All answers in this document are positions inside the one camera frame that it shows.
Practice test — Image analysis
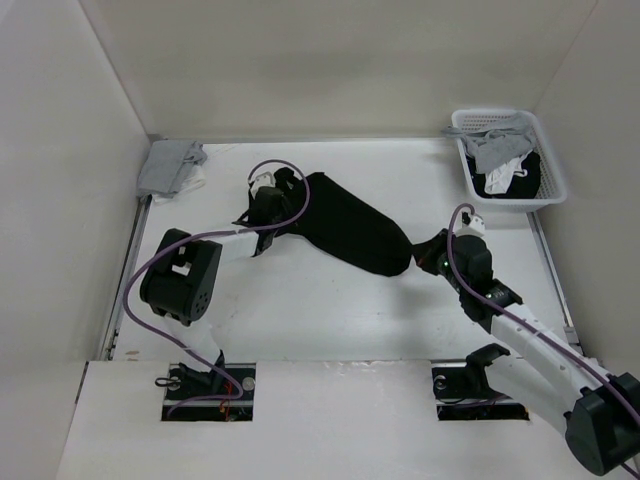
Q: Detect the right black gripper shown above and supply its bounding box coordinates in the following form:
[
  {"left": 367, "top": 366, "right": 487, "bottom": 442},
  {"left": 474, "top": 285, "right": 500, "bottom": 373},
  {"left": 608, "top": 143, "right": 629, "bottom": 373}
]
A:
[{"left": 409, "top": 228, "right": 468, "bottom": 294}]

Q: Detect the black tank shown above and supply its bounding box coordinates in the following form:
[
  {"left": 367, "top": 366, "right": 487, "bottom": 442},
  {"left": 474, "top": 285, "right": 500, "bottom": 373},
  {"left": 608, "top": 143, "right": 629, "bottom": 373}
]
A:
[
  {"left": 466, "top": 151, "right": 541, "bottom": 199},
  {"left": 275, "top": 167, "right": 412, "bottom": 277}
]

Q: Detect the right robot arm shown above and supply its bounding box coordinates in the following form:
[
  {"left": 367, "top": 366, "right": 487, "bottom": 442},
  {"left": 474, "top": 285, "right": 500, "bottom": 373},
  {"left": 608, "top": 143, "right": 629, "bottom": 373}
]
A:
[{"left": 412, "top": 230, "right": 639, "bottom": 476}]

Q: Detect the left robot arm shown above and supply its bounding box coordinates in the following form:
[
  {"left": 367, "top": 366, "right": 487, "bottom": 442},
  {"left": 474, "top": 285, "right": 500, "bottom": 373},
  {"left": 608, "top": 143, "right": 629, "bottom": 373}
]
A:
[{"left": 124, "top": 185, "right": 311, "bottom": 399}]

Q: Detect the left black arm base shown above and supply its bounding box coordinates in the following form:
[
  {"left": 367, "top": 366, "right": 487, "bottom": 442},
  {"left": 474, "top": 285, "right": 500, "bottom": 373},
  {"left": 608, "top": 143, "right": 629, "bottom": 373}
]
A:
[{"left": 154, "top": 363, "right": 257, "bottom": 422}]

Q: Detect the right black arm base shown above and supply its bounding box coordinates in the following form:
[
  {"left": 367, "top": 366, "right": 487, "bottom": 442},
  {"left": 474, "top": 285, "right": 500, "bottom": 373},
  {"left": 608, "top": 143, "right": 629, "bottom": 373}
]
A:
[{"left": 431, "top": 344, "right": 530, "bottom": 421}]

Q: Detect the folded white tank top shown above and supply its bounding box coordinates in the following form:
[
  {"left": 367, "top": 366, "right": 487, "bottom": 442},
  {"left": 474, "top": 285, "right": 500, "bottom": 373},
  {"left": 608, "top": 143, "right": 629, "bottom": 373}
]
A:
[{"left": 151, "top": 165, "right": 206, "bottom": 204}]

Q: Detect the white tank top in basket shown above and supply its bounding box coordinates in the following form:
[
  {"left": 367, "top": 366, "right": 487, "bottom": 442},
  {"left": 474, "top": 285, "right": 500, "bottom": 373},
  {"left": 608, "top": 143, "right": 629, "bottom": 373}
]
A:
[{"left": 484, "top": 153, "right": 529, "bottom": 195}]

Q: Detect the black tank top in basket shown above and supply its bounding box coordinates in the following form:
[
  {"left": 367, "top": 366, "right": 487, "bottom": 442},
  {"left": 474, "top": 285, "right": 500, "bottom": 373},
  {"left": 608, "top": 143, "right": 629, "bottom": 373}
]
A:
[{"left": 466, "top": 151, "right": 541, "bottom": 199}]

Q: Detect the folded grey tank top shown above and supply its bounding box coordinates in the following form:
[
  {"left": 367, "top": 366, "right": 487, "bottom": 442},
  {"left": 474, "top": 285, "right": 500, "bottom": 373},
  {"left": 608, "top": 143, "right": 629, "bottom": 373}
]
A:
[{"left": 136, "top": 140, "right": 208, "bottom": 198}]

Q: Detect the grey tank top in basket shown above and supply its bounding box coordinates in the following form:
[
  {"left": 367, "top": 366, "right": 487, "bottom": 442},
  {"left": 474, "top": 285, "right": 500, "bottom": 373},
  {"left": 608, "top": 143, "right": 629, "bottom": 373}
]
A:
[{"left": 441, "top": 113, "right": 536, "bottom": 174}]

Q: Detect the white plastic laundry basket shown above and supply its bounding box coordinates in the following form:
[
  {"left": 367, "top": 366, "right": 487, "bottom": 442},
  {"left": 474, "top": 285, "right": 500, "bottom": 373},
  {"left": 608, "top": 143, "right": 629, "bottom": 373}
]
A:
[{"left": 451, "top": 108, "right": 567, "bottom": 213}]

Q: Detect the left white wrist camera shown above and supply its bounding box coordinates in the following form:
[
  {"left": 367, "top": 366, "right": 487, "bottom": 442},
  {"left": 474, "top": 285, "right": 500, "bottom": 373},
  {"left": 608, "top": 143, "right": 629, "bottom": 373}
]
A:
[{"left": 248, "top": 171, "right": 276, "bottom": 199}]

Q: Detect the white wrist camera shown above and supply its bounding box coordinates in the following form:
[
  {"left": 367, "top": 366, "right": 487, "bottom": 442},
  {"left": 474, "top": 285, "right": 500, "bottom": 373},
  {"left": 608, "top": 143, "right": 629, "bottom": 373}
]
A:
[
  {"left": 248, "top": 171, "right": 276, "bottom": 199},
  {"left": 455, "top": 211, "right": 486, "bottom": 238}
]

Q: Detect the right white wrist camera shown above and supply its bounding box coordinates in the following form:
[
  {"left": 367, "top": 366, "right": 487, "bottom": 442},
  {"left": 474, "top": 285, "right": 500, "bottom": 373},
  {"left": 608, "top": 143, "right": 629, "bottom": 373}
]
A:
[{"left": 455, "top": 211, "right": 486, "bottom": 238}]

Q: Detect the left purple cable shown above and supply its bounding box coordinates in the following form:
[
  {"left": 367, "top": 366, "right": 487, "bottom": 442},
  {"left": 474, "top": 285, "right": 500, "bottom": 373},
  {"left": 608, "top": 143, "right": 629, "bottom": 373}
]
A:
[{"left": 122, "top": 159, "right": 314, "bottom": 419}]

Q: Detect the purple cable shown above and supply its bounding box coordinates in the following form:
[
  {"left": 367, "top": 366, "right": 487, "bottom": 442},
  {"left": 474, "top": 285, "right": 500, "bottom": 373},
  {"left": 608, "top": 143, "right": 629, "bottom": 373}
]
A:
[
  {"left": 122, "top": 159, "right": 314, "bottom": 419},
  {"left": 447, "top": 202, "right": 640, "bottom": 480}
]

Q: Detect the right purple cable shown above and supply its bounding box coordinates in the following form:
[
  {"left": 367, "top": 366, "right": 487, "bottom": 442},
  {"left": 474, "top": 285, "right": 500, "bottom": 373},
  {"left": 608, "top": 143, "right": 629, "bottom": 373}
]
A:
[{"left": 447, "top": 202, "right": 640, "bottom": 480}]

